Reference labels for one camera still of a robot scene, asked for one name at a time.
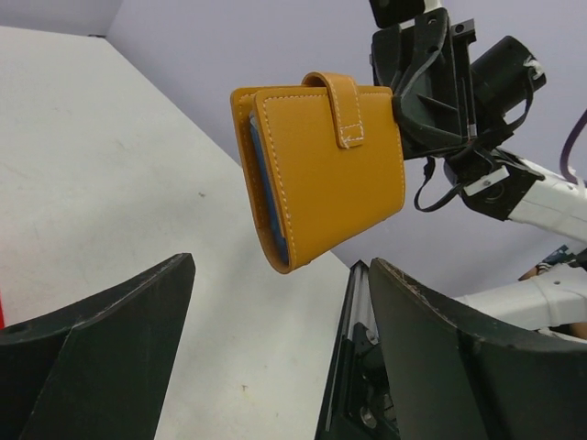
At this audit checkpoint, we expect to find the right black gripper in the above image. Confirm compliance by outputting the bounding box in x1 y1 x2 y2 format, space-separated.
369 1 546 183

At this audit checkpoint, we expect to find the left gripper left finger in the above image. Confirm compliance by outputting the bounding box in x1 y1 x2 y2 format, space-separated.
1 253 195 439

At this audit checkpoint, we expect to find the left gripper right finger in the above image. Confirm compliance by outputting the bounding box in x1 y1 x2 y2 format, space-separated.
369 258 586 439

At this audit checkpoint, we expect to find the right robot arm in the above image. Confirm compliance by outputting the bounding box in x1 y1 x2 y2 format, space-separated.
360 1 586 296

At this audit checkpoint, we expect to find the red plastic bin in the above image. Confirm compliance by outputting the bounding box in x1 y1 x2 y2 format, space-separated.
0 293 6 330

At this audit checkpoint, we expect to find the aluminium frame rail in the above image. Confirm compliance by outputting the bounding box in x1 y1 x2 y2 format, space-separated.
315 261 400 440

